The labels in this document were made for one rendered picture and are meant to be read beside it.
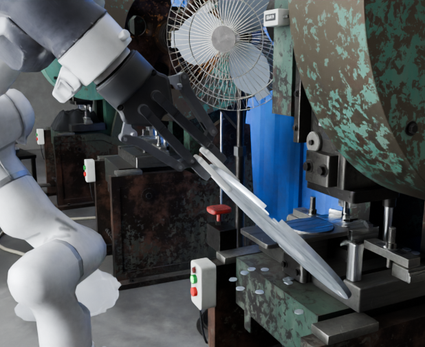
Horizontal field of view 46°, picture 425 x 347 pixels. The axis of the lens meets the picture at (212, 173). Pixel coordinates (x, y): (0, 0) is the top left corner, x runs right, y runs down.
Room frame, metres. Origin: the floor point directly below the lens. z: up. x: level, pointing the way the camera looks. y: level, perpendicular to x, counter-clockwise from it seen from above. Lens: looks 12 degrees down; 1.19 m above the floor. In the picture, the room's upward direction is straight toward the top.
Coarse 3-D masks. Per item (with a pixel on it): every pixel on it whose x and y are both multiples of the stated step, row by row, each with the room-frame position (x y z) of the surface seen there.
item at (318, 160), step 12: (312, 120) 1.33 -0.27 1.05; (312, 132) 1.30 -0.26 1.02; (324, 132) 1.28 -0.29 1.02; (312, 144) 1.30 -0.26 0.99; (324, 144) 1.28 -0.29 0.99; (312, 156) 1.27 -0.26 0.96; (324, 156) 1.23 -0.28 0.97; (336, 156) 1.22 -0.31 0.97; (312, 168) 1.27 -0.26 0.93; (324, 168) 1.22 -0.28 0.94; (336, 168) 1.22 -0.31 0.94; (348, 168) 1.20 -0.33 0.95; (312, 180) 1.27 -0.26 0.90; (324, 180) 1.22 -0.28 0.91; (336, 180) 1.22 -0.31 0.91; (348, 180) 1.21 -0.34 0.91; (360, 180) 1.22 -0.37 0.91; (372, 180) 1.24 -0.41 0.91
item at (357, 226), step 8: (320, 216) 1.34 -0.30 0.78; (328, 216) 1.34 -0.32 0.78; (336, 216) 1.34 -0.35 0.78; (344, 216) 1.34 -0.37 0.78; (352, 216) 1.34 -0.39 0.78; (344, 224) 1.27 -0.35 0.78; (352, 224) 1.27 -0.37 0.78; (360, 224) 1.27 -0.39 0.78; (352, 232) 1.22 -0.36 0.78; (360, 232) 1.23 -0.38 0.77; (368, 232) 1.24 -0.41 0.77; (376, 232) 1.25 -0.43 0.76; (336, 240) 1.27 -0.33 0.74; (360, 240) 1.23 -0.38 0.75
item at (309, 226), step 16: (288, 224) 1.25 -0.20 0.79; (304, 224) 1.25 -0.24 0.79; (320, 224) 1.25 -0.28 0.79; (336, 224) 1.27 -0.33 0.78; (256, 240) 1.16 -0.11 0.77; (272, 240) 1.14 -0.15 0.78; (320, 240) 1.20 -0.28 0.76; (288, 256) 1.24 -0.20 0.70; (320, 256) 1.21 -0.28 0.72; (288, 272) 1.24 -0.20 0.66; (304, 272) 1.19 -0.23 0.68
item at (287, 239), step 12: (216, 168) 0.70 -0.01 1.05; (228, 180) 0.66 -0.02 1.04; (240, 192) 0.66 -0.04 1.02; (240, 204) 0.81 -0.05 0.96; (252, 204) 0.66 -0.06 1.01; (264, 204) 0.62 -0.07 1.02; (252, 216) 0.81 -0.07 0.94; (264, 216) 0.66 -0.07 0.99; (264, 228) 0.81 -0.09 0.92; (276, 228) 0.65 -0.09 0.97; (288, 228) 0.60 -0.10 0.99; (276, 240) 0.82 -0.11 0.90; (288, 240) 0.66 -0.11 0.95; (300, 240) 0.60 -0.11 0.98; (288, 252) 0.82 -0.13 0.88; (300, 252) 0.67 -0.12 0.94; (312, 252) 0.60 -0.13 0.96; (312, 264) 0.67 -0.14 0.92; (324, 264) 0.60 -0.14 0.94; (324, 276) 0.67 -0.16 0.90; (336, 276) 0.61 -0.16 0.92; (336, 288) 0.67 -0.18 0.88; (348, 288) 0.63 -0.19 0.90
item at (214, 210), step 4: (220, 204) 1.53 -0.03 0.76; (224, 204) 1.53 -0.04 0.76; (208, 208) 1.50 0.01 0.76; (212, 208) 1.49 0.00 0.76; (216, 208) 1.49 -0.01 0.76; (220, 208) 1.49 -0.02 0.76; (224, 208) 1.49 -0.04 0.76; (228, 208) 1.49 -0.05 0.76; (208, 212) 1.49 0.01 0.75; (212, 212) 1.47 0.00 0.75; (216, 212) 1.47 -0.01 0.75; (220, 212) 1.47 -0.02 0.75; (224, 212) 1.48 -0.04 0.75; (228, 212) 1.48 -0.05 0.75; (220, 216) 1.50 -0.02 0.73; (220, 220) 1.50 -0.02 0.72
